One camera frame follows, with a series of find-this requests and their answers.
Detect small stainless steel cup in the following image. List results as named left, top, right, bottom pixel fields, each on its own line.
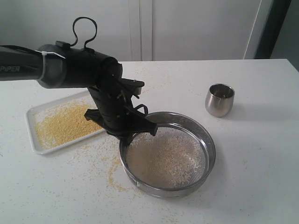
left=205, top=84, right=235, bottom=118

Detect white rice grains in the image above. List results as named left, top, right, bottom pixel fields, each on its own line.
left=126, top=136, right=206, bottom=189

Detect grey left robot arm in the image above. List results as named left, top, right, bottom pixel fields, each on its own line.
left=0, top=42, right=157, bottom=140

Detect yellow grain pile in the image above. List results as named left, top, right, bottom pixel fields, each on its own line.
left=35, top=97, right=102, bottom=150

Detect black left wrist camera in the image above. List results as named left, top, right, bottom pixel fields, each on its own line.
left=84, top=109, right=103, bottom=126

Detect dark door frame post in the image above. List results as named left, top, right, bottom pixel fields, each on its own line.
left=254, top=0, right=291, bottom=59

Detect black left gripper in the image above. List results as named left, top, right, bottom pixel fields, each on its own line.
left=87, top=78, right=158, bottom=145

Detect white rectangular plastic tray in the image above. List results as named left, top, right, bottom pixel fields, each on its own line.
left=26, top=91, right=104, bottom=154

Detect round steel mesh sieve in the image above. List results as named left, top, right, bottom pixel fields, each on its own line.
left=119, top=112, right=216, bottom=199

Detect black left camera cable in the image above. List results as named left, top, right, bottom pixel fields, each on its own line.
left=7, top=16, right=99, bottom=53

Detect white cabinet doors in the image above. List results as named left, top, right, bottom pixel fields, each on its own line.
left=0, top=0, right=272, bottom=61

